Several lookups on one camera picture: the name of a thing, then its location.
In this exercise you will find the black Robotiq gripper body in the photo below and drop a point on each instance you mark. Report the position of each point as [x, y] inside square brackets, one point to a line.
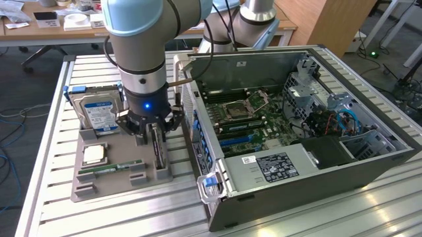
[145, 101]

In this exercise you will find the green graphics card black fan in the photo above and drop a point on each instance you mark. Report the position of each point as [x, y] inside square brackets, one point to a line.
[159, 153]

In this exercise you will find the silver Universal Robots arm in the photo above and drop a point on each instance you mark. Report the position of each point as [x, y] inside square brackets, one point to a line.
[137, 49]

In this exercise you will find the blue card retention clip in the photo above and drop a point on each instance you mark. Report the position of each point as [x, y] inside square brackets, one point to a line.
[205, 153]
[203, 143]
[197, 127]
[209, 164]

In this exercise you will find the grey parts rack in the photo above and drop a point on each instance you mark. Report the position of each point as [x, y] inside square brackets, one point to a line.
[121, 148]

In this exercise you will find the hard disk with blue rails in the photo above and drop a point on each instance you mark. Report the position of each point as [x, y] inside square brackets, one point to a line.
[94, 111]

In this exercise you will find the silver CPU chip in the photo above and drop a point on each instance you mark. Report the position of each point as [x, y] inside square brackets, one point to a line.
[94, 154]

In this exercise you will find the green RAM stick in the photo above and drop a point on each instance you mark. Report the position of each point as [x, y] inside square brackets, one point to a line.
[112, 167]
[241, 125]

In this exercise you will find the black RAM slot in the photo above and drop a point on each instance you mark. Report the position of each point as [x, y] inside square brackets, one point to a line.
[224, 90]
[225, 93]
[227, 100]
[225, 96]

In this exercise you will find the CPU socket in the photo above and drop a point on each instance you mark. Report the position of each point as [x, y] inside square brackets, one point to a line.
[236, 111]

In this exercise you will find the blue expansion slot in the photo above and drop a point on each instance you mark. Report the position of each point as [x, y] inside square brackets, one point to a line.
[236, 141]

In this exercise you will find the metal socket cover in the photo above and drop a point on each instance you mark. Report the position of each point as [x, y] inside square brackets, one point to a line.
[257, 101]

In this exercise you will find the clear latch with blue tab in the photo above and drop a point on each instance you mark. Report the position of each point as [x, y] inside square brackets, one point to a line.
[211, 184]

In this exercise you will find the white barcode sticker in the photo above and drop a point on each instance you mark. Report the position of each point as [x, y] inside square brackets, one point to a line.
[241, 64]

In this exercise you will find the silver power supply unit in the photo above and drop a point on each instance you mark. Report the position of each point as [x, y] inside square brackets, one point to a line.
[249, 168]

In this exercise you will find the green motherboard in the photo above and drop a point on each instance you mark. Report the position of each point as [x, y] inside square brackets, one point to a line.
[279, 128]

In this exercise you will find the white paper stack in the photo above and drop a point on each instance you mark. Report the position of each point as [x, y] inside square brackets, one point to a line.
[196, 27]

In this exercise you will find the white cube box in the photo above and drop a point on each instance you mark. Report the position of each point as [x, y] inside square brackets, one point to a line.
[96, 21]

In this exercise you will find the white flat box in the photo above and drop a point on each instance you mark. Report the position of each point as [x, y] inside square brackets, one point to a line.
[77, 27]

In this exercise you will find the black office chair base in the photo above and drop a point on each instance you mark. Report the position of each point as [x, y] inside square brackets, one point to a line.
[42, 53]

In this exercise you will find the white tape roll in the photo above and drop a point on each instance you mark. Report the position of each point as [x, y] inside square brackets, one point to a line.
[76, 18]

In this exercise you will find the silver disk bay cage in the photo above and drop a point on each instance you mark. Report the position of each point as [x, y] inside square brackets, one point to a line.
[303, 91]
[366, 145]

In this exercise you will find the red and white packet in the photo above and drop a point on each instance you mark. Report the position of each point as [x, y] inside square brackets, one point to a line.
[97, 7]

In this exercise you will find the black pouch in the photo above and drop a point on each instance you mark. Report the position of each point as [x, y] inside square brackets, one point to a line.
[84, 6]

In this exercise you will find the white box with black top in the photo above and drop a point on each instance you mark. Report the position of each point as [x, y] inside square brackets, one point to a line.
[46, 19]

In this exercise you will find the beige tape roll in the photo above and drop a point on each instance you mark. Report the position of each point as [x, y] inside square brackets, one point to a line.
[62, 2]

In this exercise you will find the dark grey open PC case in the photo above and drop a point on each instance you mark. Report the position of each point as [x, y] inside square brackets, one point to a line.
[296, 197]

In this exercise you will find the grey cup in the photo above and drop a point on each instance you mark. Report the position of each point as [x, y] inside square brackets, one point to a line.
[46, 3]

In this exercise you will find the red and white card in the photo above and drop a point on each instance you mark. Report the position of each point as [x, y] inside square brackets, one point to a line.
[16, 25]

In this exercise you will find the clear plastic bag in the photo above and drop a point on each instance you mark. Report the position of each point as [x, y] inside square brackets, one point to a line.
[13, 10]

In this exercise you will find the wooden cabinet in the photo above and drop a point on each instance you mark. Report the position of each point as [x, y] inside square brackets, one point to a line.
[330, 24]

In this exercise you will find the white floor box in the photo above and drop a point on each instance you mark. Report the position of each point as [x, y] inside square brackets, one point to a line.
[360, 42]

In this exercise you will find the black device green light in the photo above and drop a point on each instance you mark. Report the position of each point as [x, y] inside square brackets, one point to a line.
[372, 53]

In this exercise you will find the black tripod stand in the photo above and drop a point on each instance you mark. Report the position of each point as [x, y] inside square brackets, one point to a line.
[408, 81]

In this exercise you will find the wooden desk white frame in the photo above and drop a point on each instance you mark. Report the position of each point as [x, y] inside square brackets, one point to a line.
[288, 26]
[32, 34]

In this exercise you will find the silver metal bracket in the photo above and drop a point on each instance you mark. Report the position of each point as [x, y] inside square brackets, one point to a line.
[340, 100]

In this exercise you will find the white desk leg frame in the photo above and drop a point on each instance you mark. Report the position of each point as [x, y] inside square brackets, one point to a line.
[379, 23]

